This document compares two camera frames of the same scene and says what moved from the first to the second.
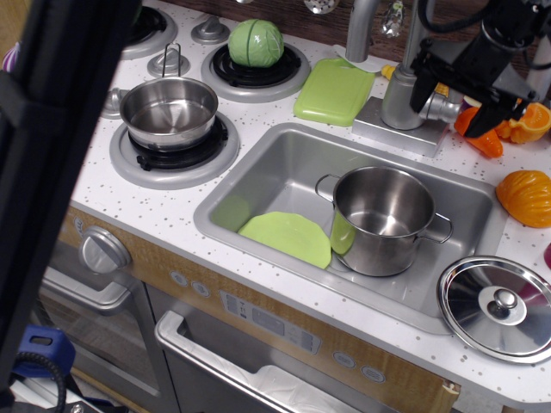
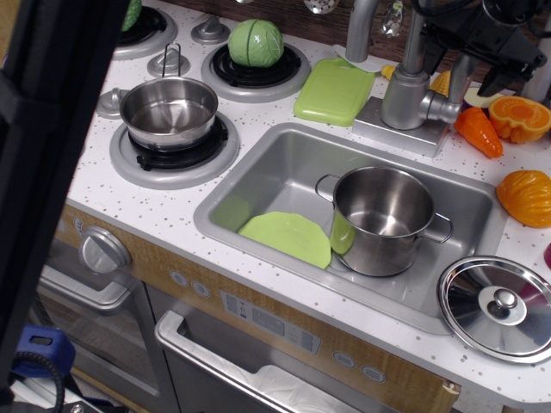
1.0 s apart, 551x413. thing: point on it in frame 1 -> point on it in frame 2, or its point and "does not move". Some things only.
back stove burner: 226,79 does not move
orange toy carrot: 489,142 does not move
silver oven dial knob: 102,252 does not move
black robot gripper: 482,61 -> 502,31
